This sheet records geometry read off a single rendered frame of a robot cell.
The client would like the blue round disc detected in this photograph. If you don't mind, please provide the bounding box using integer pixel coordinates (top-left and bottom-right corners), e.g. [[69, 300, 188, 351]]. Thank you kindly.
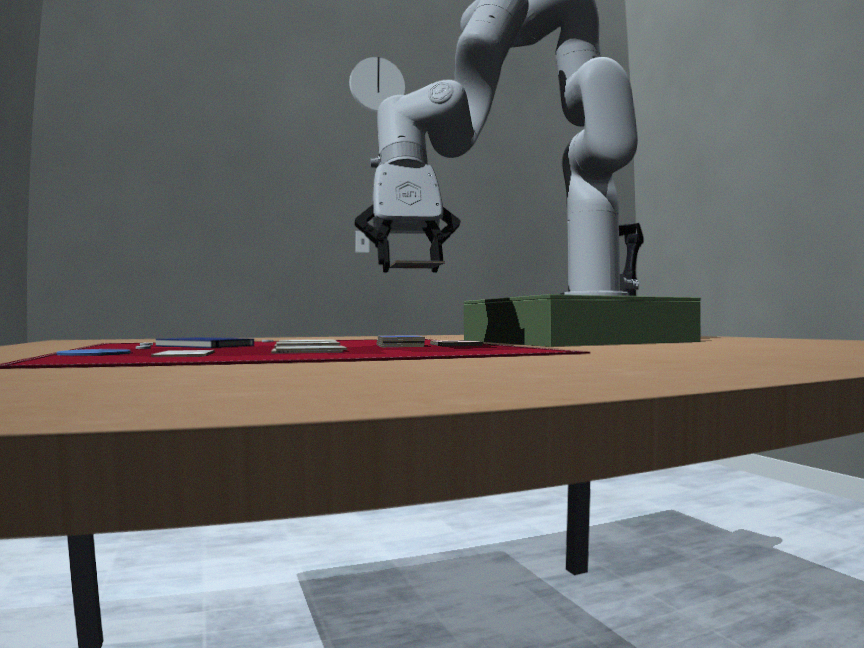
[[57, 349, 131, 356]]

